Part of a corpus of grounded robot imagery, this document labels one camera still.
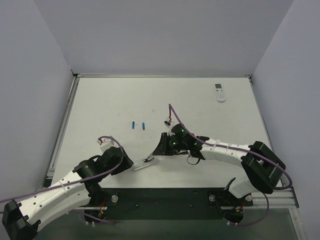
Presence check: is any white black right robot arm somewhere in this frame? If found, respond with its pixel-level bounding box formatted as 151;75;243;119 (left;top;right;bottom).
152;124;286;199

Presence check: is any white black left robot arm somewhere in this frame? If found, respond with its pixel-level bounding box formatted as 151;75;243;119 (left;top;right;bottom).
1;147;134;240

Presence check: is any small white remote control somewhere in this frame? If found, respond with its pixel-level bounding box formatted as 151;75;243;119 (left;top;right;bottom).
214;83;226;103

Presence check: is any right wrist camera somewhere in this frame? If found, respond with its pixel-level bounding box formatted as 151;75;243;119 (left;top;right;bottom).
164;117;176;136

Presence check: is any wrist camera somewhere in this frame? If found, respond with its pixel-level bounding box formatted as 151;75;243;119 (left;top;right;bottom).
164;117;176;136
97;138;115;154

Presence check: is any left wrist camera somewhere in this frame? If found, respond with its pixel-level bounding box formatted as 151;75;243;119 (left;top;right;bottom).
97;138;115;154

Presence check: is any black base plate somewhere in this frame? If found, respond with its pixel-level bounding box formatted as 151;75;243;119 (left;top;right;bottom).
84;187;253;223

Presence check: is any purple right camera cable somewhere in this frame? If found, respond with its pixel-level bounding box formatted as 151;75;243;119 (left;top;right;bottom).
168;103;294;191

